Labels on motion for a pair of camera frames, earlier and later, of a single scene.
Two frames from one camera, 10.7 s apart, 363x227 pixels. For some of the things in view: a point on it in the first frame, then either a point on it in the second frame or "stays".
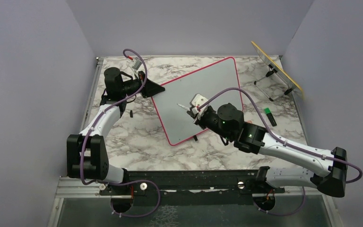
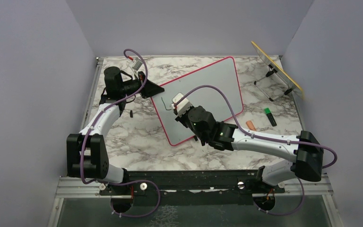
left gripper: [151, 88] stays
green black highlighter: [268, 112] stays
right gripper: [200, 120] -> [181, 117]
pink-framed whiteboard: [171, 104] stays
